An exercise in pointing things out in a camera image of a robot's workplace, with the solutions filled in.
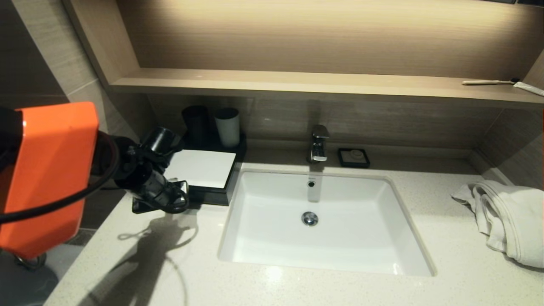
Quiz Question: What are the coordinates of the black amenity box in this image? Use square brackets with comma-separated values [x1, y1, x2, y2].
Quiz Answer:
[170, 133, 248, 207]

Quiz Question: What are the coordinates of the white rectangular sink basin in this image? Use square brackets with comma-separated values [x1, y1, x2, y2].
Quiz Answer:
[218, 168, 437, 278]

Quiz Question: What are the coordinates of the black square soap dish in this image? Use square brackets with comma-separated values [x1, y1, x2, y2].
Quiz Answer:
[338, 147, 370, 169]

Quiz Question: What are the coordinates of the white folded towel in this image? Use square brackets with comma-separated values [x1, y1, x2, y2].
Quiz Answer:
[450, 180, 544, 269]

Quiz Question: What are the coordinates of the thick black cable loop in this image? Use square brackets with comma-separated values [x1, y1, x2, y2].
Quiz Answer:
[15, 251, 47, 271]

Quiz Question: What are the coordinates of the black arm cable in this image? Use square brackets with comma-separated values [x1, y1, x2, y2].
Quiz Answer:
[0, 131, 120, 224]

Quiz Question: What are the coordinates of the white cup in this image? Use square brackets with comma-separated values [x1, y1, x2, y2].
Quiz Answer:
[214, 108, 241, 148]

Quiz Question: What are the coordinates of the black box drawer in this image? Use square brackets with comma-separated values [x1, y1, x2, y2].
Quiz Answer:
[187, 185, 230, 207]

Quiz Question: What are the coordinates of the chrome faucet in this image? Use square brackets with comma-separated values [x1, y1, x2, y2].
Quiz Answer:
[307, 124, 331, 164]

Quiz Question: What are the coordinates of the black cup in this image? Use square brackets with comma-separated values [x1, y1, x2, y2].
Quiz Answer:
[182, 105, 210, 143]

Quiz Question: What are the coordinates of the beige toothbrush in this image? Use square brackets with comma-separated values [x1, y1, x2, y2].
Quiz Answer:
[462, 79, 520, 86]

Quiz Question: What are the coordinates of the white toothpaste tube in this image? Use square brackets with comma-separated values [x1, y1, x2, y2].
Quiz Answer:
[513, 82, 544, 97]

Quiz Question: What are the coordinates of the wooden wall shelf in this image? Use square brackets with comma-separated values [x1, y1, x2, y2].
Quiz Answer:
[106, 68, 544, 112]

